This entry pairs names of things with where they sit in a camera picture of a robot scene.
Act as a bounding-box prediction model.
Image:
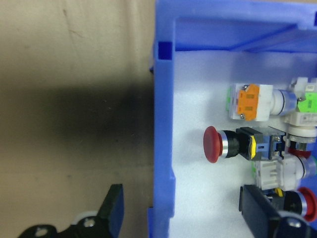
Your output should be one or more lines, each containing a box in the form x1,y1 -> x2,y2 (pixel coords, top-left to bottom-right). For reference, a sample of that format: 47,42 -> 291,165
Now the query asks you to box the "blue bin holding button switches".
148,0 -> 317,238

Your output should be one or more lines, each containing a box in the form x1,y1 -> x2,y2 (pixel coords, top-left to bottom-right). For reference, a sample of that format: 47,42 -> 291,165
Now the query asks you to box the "red mushroom button black block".
271,187 -> 317,223

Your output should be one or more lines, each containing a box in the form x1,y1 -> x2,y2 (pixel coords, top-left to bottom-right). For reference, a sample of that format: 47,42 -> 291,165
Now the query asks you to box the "red mushroom button blue block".
203,125 -> 289,164

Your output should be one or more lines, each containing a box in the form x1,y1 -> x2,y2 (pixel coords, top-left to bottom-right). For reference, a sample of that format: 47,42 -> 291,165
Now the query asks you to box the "white bin liner sheet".
170,49 -> 317,238

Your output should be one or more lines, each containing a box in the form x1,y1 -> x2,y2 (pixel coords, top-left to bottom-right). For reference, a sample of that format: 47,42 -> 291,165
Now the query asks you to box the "white switch with green lens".
251,155 -> 317,191

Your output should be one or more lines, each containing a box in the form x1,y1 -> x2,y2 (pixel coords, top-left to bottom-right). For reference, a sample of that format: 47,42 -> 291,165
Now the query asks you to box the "white switch with green label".
284,76 -> 317,159

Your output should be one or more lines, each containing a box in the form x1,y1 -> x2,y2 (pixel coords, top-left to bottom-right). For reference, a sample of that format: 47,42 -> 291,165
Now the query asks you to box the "white switch with orange block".
226,83 -> 299,122

